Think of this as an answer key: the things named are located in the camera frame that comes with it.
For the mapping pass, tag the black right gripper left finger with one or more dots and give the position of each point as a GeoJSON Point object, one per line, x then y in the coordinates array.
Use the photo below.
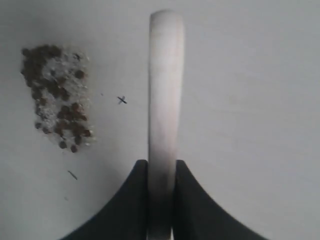
{"type": "Point", "coordinates": [124, 217]}

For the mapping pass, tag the white paint brush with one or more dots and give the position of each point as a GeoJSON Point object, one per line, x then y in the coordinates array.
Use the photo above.
{"type": "Point", "coordinates": [165, 77]}

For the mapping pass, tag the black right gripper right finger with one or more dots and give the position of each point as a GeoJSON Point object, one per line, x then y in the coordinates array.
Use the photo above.
{"type": "Point", "coordinates": [196, 216]}

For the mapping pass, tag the pile of beans and rice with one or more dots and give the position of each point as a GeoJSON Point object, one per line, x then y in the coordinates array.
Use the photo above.
{"type": "Point", "coordinates": [58, 80]}

